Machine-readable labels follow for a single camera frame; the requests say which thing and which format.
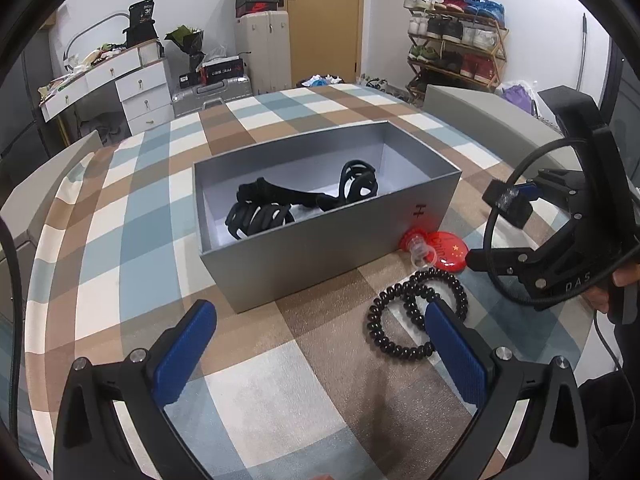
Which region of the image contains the red China badge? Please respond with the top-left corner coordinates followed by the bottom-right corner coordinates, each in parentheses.
top-left (399, 228), bottom-right (469, 273)

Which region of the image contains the black bead bracelet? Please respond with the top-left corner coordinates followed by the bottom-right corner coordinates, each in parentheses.
top-left (366, 266), bottom-right (469, 361)

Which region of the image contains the right hand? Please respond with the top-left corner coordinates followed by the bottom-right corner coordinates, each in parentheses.
top-left (584, 261), bottom-right (640, 314)

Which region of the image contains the purple bag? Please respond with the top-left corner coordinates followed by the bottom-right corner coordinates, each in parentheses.
top-left (496, 80), bottom-right (540, 118)

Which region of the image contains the plaid bed cover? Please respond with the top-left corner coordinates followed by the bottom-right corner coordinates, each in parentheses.
top-left (24, 81), bottom-right (616, 480)

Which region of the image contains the grey cardboard box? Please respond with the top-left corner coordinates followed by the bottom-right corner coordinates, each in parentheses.
top-left (193, 122), bottom-right (461, 312)

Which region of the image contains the wooden shoe rack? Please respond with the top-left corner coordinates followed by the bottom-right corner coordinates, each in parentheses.
top-left (404, 0), bottom-right (509, 100)

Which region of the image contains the grey left nightstand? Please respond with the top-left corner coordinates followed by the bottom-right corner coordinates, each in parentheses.
top-left (1, 130), bottom-right (102, 260)

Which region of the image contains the black basket with items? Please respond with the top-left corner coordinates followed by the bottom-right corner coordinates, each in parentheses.
top-left (296, 74), bottom-right (344, 88)

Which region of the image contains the silver aluminium suitcase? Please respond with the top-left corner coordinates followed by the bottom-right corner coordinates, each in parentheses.
top-left (172, 76), bottom-right (253, 118)

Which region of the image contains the wooden door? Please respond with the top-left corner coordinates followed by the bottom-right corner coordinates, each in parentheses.
top-left (284, 0), bottom-right (363, 84)

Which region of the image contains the white dressing desk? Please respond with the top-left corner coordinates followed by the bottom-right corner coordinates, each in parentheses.
top-left (39, 40), bottom-right (175, 136)

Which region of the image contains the black red shoe box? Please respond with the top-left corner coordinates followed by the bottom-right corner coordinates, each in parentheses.
top-left (198, 55), bottom-right (244, 86)

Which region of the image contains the white upright suitcase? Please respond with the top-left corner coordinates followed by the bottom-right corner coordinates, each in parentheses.
top-left (234, 11), bottom-right (292, 94)

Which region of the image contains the black flower bouquet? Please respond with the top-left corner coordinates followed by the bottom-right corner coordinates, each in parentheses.
top-left (165, 25), bottom-right (204, 63)

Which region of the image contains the black gift bag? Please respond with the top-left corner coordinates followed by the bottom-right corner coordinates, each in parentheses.
top-left (122, 0), bottom-right (157, 49)

